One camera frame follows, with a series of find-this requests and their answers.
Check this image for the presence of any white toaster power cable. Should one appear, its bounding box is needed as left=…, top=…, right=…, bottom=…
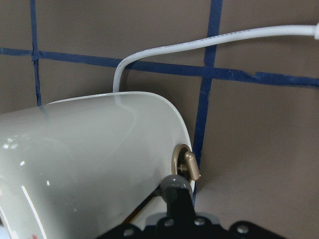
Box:
left=113, top=22, right=319, bottom=93

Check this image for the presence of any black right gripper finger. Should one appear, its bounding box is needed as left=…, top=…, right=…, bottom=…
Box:
left=159, top=175, right=195, bottom=219

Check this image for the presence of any cream white toaster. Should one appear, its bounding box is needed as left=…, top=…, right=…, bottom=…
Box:
left=0, top=92, right=193, bottom=239

